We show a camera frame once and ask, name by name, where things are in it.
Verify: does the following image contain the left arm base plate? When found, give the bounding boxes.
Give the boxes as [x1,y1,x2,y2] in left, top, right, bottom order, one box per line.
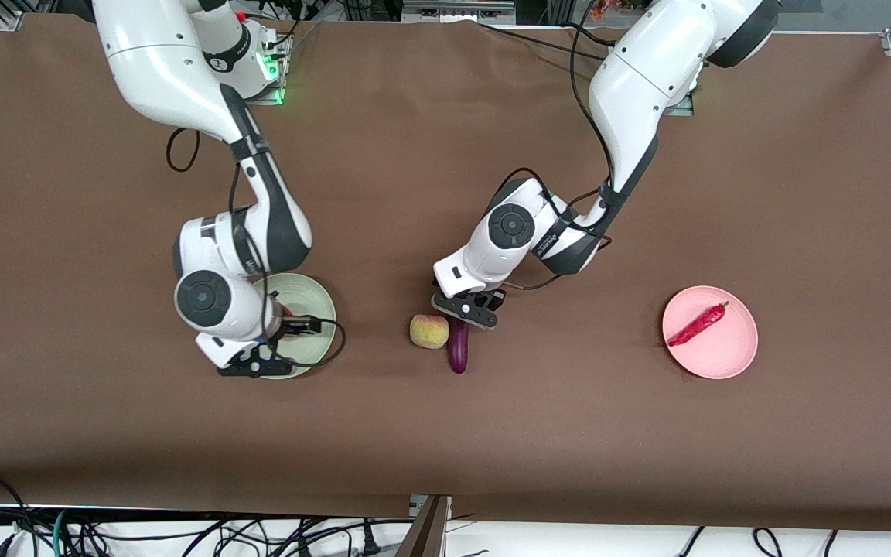
[666,73,695,117]

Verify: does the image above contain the red chili pepper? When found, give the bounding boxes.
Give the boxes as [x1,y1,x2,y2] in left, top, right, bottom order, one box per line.
[667,301,730,347]

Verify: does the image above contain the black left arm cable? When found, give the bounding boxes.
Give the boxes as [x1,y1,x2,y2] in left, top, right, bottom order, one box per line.
[492,0,624,293]

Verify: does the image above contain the grey network switch box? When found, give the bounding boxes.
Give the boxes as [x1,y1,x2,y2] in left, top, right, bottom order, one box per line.
[401,0,517,24]

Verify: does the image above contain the black cable with plug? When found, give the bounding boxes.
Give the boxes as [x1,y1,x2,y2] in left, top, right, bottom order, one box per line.
[357,517,384,556]

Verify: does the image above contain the yellow pink peach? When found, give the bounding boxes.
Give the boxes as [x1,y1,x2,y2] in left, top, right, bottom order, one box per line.
[409,313,449,350]

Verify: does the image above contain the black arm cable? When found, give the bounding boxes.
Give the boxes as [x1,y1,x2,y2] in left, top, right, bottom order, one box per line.
[492,0,624,293]
[166,0,347,371]

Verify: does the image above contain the teal cable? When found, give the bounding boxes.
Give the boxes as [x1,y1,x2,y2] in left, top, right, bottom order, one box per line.
[53,508,75,557]

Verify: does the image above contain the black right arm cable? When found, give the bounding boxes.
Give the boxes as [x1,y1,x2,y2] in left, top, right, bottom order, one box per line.
[166,0,347,371]

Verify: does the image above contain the pink round plate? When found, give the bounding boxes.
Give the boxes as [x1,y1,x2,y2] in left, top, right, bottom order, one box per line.
[662,285,759,381]

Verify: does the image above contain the pale green round plate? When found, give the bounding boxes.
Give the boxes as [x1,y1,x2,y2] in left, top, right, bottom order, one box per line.
[248,272,337,380]

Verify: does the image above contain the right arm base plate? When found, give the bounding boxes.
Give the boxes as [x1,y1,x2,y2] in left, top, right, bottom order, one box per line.
[248,23,292,105]

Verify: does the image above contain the aluminium profile post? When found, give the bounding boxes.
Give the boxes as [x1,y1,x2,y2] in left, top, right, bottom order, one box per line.
[398,495,452,557]

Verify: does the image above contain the purple eggplant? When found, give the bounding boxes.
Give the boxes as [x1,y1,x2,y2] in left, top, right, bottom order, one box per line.
[448,317,471,374]

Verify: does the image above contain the orange toy pile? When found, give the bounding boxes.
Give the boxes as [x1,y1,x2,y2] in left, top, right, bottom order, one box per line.
[589,0,636,22]

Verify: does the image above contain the black cable across table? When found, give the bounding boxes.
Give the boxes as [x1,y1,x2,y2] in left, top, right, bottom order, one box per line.
[476,22,609,61]

